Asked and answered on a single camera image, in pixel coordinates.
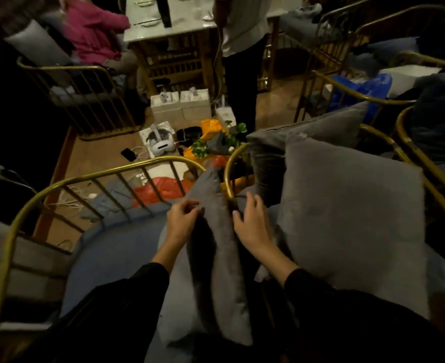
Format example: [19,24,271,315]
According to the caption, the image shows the person's right hand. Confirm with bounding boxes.
[232,192,275,258]

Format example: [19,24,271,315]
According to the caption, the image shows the person's left hand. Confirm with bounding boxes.
[161,198,203,255]

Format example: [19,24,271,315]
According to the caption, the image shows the grey square cushion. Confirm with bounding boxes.
[246,101,370,208]
[157,165,254,347]

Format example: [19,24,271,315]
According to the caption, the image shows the blue-grey square cushion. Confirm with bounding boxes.
[409,70,445,164]
[276,133,432,321]

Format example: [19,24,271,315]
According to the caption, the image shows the person's left forearm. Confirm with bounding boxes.
[14,244,182,363]

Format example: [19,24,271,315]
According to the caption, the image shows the person's right forearm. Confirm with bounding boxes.
[257,241,445,363]

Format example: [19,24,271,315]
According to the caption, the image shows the light grey cushion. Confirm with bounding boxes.
[4,19,72,68]

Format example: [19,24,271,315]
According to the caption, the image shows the red plastic bag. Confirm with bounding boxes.
[131,175,194,209]

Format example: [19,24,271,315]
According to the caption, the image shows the yellow plastic bag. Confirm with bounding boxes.
[219,173,255,195]

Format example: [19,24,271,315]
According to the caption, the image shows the blue-grey fabric bundle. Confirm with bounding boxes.
[79,177,175,226]

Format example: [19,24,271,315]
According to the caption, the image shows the white headset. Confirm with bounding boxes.
[146,124,177,156]

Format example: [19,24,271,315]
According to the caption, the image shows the black pouch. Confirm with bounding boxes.
[175,126,204,149]

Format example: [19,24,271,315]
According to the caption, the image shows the open white headset box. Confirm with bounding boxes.
[138,120,179,160]

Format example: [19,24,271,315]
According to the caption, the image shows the white foam box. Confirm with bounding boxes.
[179,88,212,122]
[149,91,185,125]

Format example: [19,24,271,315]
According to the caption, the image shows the white paper bag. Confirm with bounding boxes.
[214,95,238,128]

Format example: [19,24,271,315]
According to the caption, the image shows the black clothing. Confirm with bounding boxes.
[373,86,416,124]

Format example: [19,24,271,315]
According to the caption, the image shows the blue plastic bag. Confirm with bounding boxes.
[327,73,394,124]

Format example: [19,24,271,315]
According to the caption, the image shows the marble table with lattice base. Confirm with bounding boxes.
[123,0,306,99]

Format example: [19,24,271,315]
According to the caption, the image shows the large white box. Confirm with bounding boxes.
[379,65,442,99]

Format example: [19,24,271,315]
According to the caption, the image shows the black bottle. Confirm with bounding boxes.
[154,0,173,29]

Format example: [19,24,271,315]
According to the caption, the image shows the white cable bundle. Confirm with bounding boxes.
[45,186,99,211]

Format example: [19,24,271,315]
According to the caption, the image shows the thin power cable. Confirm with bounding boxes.
[0,169,38,195]

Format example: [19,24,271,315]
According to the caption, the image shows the gold frame blue sofa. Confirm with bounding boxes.
[279,0,445,76]

